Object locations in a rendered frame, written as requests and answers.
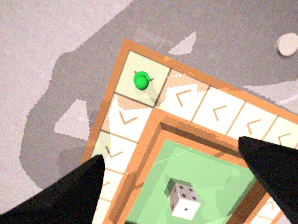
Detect orange square board track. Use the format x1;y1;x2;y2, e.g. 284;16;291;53
79;37;298;224

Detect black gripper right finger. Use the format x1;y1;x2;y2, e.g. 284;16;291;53
238;136;298;224

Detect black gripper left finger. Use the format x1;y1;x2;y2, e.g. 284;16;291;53
0;154;105;224

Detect cream board squares with arrows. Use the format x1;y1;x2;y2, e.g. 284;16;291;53
89;49;298;224

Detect white die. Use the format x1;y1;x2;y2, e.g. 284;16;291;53
168;183;200;219

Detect green game pawn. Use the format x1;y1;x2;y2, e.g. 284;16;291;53
133;71;150;90

